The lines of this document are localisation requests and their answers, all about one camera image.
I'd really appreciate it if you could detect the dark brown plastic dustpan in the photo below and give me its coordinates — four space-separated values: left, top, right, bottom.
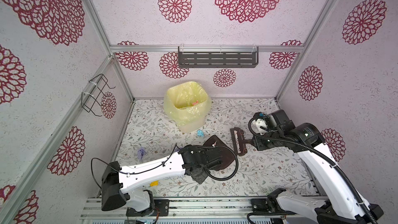
203 135 235 171

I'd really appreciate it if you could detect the yellow paper scrap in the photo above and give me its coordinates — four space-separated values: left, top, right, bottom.
150 180 159 187

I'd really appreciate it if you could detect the purple paper scrap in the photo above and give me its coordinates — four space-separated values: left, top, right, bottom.
137 147 147 161

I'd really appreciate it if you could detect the bin with yellow-green bag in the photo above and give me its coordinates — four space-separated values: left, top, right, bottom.
163 82 212 133

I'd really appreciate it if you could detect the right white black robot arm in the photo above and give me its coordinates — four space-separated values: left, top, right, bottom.
248 110 383 224

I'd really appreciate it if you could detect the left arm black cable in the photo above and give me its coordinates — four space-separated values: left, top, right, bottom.
91 142 239 190

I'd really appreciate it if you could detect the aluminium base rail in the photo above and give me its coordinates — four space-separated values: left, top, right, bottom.
79 196 266 221

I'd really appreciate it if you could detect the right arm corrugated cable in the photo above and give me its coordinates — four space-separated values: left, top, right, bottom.
248 114 378 224

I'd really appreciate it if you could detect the dark grey wall shelf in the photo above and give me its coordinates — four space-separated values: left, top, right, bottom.
177 47 259 68

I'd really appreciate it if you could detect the black wire wall rack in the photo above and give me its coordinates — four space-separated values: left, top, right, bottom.
80 74 117 119

